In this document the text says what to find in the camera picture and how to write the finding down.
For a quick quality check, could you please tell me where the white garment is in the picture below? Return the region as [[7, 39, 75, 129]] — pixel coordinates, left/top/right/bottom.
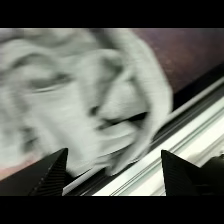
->
[[0, 27, 174, 178]]

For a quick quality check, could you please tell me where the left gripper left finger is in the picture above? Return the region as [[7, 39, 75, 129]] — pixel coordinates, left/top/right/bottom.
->
[[0, 147, 69, 197]]

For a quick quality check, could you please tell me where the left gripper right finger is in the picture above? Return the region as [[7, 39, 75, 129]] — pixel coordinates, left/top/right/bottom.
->
[[160, 149, 224, 197]]

